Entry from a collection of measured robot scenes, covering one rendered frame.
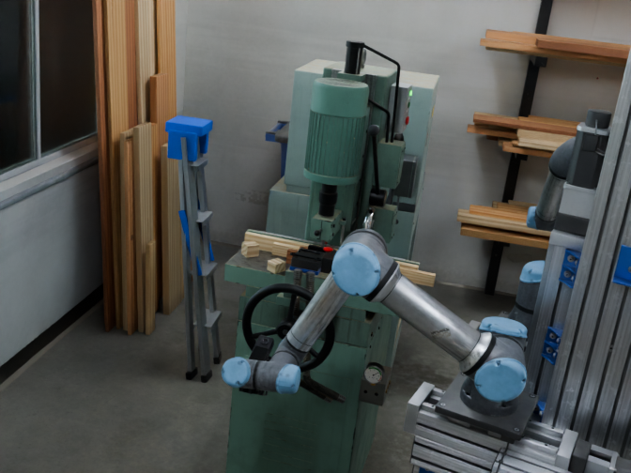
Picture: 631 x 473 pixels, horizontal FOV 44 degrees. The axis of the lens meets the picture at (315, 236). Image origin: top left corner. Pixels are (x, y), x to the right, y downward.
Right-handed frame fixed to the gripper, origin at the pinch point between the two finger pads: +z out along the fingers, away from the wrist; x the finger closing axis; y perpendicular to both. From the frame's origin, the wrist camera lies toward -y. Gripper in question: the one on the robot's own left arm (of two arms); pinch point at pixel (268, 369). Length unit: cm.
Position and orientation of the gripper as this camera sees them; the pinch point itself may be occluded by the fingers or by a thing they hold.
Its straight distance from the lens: 234.8
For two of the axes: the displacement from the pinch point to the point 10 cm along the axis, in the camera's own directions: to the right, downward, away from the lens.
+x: 9.6, 1.9, -2.1
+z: 1.7, 2.1, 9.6
